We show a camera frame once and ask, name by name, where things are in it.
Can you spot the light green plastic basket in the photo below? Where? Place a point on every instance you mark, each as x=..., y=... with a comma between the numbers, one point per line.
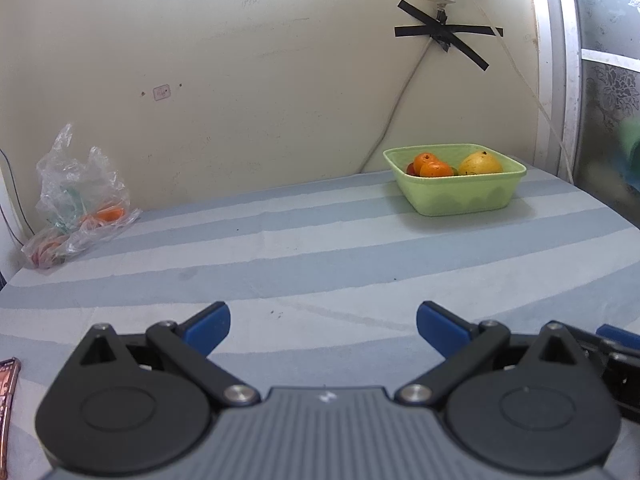
x=450, y=200

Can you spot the black tape strip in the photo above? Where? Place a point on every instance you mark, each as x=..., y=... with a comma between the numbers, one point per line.
x=470, y=52
x=475, y=31

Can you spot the large yellow grapefruit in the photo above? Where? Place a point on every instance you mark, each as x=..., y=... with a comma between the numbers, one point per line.
x=480, y=164

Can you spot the small wall sticker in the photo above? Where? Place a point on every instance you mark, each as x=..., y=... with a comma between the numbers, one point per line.
x=161, y=93

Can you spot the orange mandarin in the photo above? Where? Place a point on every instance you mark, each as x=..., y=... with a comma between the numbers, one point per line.
x=425, y=158
x=436, y=170

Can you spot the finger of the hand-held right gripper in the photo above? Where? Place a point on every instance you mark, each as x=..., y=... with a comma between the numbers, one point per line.
x=620, y=335
x=592, y=347

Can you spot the clear plastic bag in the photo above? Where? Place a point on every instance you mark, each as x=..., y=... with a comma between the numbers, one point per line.
x=75, y=185

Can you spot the blue white striped sheet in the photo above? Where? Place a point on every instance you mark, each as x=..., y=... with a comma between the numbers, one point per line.
x=300, y=260

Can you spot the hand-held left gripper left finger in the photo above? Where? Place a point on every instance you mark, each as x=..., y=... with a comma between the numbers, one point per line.
x=210, y=325

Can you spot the reddish bundle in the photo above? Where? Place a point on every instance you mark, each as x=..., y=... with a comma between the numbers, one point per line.
x=47, y=252

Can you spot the red cherry tomato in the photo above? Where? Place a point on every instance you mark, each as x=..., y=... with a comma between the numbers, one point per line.
x=410, y=169

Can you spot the orange fruit inside bag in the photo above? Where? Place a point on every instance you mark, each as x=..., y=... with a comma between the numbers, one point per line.
x=110, y=215

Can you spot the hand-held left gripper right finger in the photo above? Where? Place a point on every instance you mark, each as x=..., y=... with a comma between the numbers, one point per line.
x=435, y=325

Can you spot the patterned glass sliding door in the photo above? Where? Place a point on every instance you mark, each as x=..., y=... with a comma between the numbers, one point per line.
x=600, y=85

